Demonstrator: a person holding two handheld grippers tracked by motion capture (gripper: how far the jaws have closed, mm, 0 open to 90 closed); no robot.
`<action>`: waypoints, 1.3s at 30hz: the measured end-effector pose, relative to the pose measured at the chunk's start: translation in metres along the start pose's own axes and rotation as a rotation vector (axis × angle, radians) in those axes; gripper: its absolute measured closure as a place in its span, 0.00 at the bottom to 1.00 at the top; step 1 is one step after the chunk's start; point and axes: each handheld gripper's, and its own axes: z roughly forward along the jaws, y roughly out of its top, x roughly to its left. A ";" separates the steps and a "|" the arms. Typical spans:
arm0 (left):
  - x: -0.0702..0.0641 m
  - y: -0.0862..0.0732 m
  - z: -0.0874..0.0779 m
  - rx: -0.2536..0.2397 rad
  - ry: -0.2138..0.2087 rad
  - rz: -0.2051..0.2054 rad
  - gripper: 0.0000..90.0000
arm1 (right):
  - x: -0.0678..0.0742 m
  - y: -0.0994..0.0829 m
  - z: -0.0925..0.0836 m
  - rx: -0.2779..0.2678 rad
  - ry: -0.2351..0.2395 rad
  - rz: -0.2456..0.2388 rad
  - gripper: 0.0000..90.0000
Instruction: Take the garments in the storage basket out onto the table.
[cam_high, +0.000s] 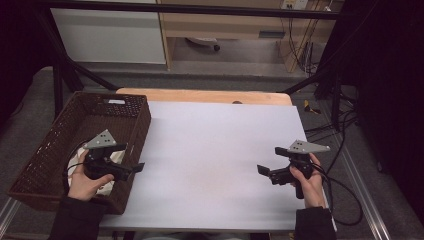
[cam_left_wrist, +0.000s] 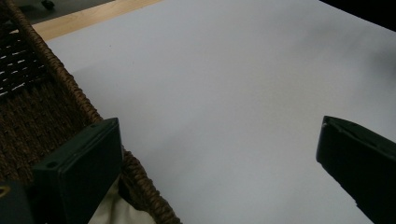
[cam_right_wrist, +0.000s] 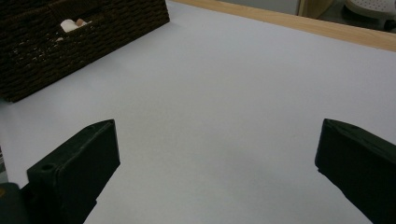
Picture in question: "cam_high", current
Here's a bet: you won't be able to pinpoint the person's left hand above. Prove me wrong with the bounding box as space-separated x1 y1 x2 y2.
67 149 115 202

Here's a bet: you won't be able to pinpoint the white cloth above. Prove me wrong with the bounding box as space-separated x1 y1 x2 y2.
67 146 126 196

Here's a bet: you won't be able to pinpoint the black curtain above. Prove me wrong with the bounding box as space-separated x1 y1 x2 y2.
339 0 424 221
0 0 58 121

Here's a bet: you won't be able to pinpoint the person's right hand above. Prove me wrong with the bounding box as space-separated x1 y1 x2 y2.
289 153 327 209

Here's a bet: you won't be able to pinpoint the aluminium rail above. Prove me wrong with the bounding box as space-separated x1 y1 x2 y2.
0 198 18 236
333 133 392 240

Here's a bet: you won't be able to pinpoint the black metal frame bar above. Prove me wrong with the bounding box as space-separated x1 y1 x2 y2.
36 1 342 20

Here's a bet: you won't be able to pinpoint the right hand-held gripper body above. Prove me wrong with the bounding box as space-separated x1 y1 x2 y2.
269 139 331 200

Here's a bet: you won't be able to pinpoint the hanging cables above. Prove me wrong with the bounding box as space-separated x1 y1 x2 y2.
285 14 323 77

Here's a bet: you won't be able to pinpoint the black metal stand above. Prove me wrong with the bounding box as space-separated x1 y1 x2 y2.
34 9 120 117
282 64 345 132

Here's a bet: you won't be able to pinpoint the yellow black tool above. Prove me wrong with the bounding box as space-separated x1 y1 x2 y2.
303 99 322 115

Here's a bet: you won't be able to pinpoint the office chair base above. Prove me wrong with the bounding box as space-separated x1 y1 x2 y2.
185 36 222 52

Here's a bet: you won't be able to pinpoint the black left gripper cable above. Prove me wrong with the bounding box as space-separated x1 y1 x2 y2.
62 139 90 198

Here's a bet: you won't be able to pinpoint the wooden desk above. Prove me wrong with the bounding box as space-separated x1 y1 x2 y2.
156 0 344 73

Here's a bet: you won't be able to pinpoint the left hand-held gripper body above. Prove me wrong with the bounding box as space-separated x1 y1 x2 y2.
83 129 133 183

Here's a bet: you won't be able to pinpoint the black floor cables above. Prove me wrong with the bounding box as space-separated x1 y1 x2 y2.
304 94 359 143

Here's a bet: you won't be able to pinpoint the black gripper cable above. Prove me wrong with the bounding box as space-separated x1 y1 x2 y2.
313 162 364 227
62 139 90 198

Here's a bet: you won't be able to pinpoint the white power strip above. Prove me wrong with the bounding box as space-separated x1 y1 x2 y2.
281 0 309 10

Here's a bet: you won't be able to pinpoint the white cabinet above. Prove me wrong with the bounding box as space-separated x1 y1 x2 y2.
50 8 167 65

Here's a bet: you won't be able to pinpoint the brown wicker basket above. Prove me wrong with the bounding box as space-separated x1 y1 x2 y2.
7 91 152 215

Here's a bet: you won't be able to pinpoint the white table mat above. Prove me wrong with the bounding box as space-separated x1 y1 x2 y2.
99 101 334 232

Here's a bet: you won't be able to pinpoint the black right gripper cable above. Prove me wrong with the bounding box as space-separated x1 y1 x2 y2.
313 162 364 227

